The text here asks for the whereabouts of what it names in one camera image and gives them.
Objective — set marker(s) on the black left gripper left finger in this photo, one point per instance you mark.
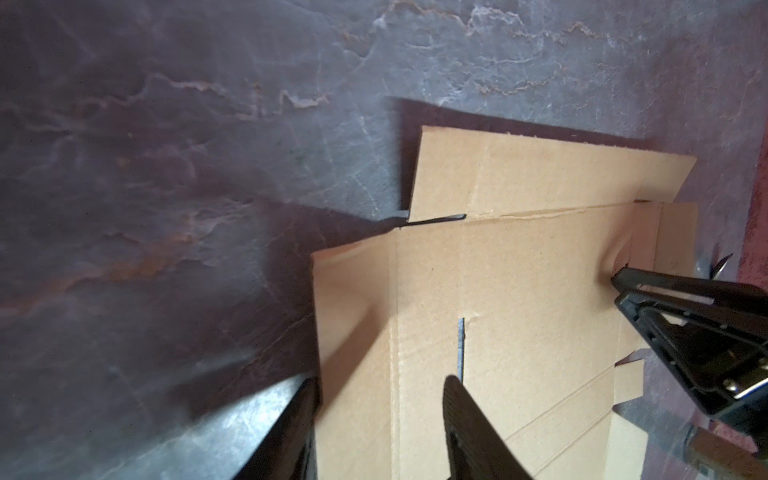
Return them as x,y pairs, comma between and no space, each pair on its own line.
285,452

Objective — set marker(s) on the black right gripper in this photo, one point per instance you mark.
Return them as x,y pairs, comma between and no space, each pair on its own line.
712,336

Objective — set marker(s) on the brown cardboard box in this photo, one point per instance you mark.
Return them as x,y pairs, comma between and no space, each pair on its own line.
502,276

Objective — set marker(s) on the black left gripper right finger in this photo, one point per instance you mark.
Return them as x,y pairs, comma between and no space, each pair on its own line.
475,450

